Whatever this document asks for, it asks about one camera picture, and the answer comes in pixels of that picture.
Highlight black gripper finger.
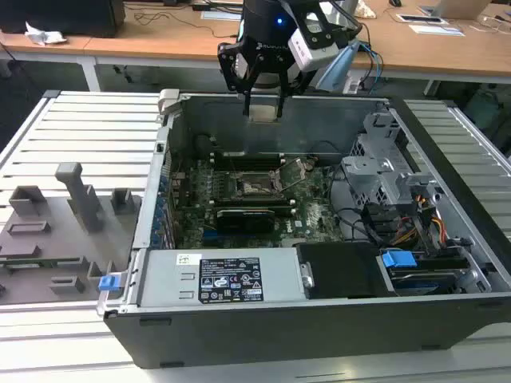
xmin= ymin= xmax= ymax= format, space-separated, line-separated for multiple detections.
xmin=275 ymin=58 xmax=311 ymax=120
xmin=216 ymin=41 xmax=265 ymax=117

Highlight silver CPU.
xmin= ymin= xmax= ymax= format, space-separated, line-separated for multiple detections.
xmin=247 ymin=105 xmax=279 ymax=123

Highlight metal socket cover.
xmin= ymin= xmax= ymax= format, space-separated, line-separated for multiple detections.
xmin=272 ymin=156 xmax=315 ymax=192

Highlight black RAM slot bank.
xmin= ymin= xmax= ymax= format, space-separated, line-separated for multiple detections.
xmin=210 ymin=150 xmax=285 ymax=172
xmin=215 ymin=197 xmax=295 ymax=217

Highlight CPU socket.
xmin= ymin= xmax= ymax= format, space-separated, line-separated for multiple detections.
xmin=232 ymin=170 xmax=287 ymax=202

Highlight white paper sheet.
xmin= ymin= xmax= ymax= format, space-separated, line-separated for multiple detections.
xmin=407 ymin=23 xmax=466 ymax=38
xmin=201 ymin=10 xmax=244 ymax=22

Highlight wooden office desk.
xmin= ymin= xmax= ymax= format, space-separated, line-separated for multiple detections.
xmin=0 ymin=30 xmax=101 ymax=93
xmin=83 ymin=0 xmax=511 ymax=87

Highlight pale crumpled wrapper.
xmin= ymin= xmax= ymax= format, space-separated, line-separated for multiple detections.
xmin=357 ymin=0 xmax=378 ymax=19

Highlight silver metal drive cage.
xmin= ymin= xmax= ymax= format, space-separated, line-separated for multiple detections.
xmin=341 ymin=111 xmax=441 ymax=209

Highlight green motherboard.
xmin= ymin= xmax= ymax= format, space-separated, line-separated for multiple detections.
xmin=169 ymin=157 xmax=347 ymax=248

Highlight silver tablet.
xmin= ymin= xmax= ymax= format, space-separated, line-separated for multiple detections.
xmin=397 ymin=14 xmax=446 ymax=25

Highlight black computer box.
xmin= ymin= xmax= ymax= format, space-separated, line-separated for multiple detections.
xmin=0 ymin=0 xmax=127 ymax=39

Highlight silver laptop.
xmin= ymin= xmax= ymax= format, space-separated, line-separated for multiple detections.
xmin=417 ymin=0 xmax=493 ymax=20

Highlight crumpled white paper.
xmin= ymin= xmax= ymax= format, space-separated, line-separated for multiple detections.
xmin=24 ymin=21 xmax=69 ymax=46

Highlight black plastic shroud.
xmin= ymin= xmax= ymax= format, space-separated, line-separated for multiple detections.
xmin=297 ymin=242 xmax=397 ymax=301

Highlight teal bin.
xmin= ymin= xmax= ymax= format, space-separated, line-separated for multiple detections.
xmin=465 ymin=88 xmax=505 ymax=129

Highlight black label sticker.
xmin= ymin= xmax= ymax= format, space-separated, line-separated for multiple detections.
xmin=198 ymin=257 xmax=264 ymax=303

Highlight hard disk in blue carrier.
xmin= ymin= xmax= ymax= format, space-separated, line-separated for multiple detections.
xmin=380 ymin=248 xmax=473 ymax=297

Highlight silver power supply unit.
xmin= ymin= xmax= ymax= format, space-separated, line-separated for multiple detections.
xmin=137 ymin=247 xmax=316 ymax=308

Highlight grey parts rack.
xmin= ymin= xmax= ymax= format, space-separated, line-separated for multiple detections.
xmin=0 ymin=161 xmax=143 ymax=306

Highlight blue case latch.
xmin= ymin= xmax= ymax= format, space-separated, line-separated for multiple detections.
xmin=97 ymin=274 xmax=121 ymax=293

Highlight black open PC case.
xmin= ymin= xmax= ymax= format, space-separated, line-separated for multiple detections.
xmin=97 ymin=88 xmax=511 ymax=369

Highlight green RAM stick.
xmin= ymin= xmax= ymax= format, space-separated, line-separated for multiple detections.
xmin=0 ymin=257 xmax=85 ymax=268

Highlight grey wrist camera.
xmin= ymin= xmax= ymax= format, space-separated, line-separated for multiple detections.
xmin=233 ymin=51 xmax=252 ymax=80

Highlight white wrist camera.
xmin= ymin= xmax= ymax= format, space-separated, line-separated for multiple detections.
xmin=287 ymin=10 xmax=341 ymax=73

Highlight black desk cable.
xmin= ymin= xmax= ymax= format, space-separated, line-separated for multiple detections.
xmin=133 ymin=10 xmax=240 ymax=40

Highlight grey case handle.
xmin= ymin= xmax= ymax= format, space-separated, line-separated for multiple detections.
xmin=157 ymin=88 xmax=181 ymax=117

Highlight blue cables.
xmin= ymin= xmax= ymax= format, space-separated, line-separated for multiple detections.
xmin=358 ymin=39 xmax=385 ymax=83

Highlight black internal cables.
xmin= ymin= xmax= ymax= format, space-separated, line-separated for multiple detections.
xmin=330 ymin=166 xmax=385 ymax=245

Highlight coloured wire bundle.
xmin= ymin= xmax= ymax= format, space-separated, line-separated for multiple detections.
xmin=393 ymin=193 xmax=447 ymax=249

